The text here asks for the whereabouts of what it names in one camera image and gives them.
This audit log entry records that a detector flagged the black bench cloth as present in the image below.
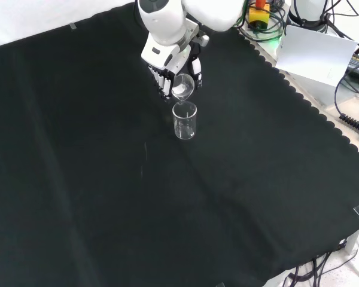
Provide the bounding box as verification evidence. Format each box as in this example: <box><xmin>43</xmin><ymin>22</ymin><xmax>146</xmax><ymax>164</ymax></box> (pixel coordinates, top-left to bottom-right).
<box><xmin>0</xmin><ymin>2</ymin><xmax>359</xmax><ymax>287</ymax></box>

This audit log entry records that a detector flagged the pale board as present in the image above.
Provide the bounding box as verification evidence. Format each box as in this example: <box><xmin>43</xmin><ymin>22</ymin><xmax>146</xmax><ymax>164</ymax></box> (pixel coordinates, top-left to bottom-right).
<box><xmin>274</xmin><ymin>25</ymin><xmax>359</xmax><ymax>88</ymax></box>

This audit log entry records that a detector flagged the yellow stop button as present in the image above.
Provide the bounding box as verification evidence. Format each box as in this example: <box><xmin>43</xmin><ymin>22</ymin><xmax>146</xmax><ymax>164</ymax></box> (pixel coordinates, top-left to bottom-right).
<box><xmin>247</xmin><ymin>0</ymin><xmax>272</xmax><ymax>31</ymax></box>

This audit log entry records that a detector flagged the green cable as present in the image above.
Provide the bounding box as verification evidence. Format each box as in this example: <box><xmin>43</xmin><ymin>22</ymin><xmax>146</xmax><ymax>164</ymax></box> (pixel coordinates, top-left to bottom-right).
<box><xmin>235</xmin><ymin>0</ymin><xmax>285</xmax><ymax>43</ymax></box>

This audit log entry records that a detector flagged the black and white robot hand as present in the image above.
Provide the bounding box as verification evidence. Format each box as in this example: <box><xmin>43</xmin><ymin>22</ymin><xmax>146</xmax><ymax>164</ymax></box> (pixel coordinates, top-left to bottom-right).
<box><xmin>141</xmin><ymin>34</ymin><xmax>203</xmax><ymax>103</ymax></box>

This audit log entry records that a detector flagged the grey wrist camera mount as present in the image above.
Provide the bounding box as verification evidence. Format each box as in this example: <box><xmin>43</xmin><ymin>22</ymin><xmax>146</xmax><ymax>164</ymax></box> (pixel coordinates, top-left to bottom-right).
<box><xmin>193</xmin><ymin>29</ymin><xmax>211</xmax><ymax>48</ymax></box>

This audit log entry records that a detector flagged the black probe cable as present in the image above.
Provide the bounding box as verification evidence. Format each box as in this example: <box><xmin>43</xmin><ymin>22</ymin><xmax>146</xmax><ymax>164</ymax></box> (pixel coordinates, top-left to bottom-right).
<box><xmin>334</xmin><ymin>70</ymin><xmax>359</xmax><ymax>141</ymax></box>

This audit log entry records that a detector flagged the clear glass beaker with water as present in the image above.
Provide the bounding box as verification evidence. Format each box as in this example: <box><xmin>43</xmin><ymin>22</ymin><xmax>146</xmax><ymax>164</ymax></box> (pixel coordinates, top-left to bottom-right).
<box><xmin>171</xmin><ymin>74</ymin><xmax>196</xmax><ymax>105</ymax></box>

